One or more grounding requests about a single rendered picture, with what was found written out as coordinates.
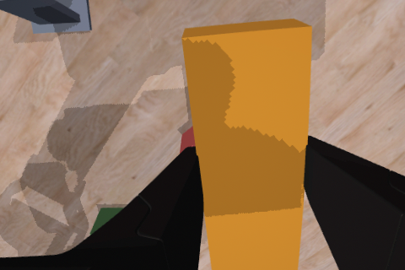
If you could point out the red cube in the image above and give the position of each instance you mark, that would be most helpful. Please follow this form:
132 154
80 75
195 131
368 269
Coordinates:
187 139

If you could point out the orange rectangular bar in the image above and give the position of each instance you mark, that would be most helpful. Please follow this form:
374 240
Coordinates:
249 93

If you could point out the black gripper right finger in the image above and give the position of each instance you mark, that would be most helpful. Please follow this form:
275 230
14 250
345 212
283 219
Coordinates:
359 206

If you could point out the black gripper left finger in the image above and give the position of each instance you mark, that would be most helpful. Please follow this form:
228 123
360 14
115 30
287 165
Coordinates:
160 229

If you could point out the small green block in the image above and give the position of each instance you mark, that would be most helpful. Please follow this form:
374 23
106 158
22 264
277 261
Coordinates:
104 215

